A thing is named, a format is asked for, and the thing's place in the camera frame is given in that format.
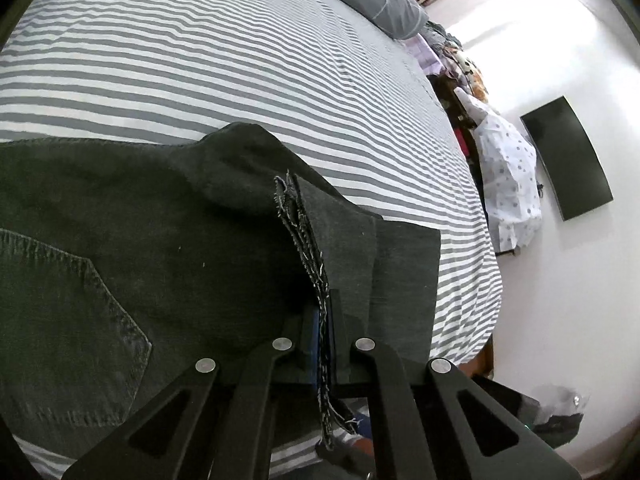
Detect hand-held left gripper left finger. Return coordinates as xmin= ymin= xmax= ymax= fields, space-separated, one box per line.
xmin=61 ymin=307 xmax=323 ymax=480

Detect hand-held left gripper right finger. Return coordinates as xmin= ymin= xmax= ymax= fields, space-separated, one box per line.
xmin=327 ymin=289 xmax=585 ymax=480

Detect dark grey denim pants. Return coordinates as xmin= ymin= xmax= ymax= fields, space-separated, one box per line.
xmin=0 ymin=122 xmax=442 ymax=461

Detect white dotted cloth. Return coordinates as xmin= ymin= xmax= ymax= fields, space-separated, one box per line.
xmin=460 ymin=100 xmax=543 ymax=253

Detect black flat television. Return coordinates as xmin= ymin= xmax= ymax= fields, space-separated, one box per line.
xmin=520 ymin=96 xmax=614 ymax=222

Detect purple cloth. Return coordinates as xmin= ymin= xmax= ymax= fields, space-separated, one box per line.
xmin=410 ymin=35 xmax=443 ymax=76

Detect grey white striped bed sheet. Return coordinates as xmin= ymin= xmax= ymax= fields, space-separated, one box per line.
xmin=0 ymin=0 xmax=503 ymax=480

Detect striped cloth pile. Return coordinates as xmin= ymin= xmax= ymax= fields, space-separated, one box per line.
xmin=425 ymin=20 xmax=466 ymax=56

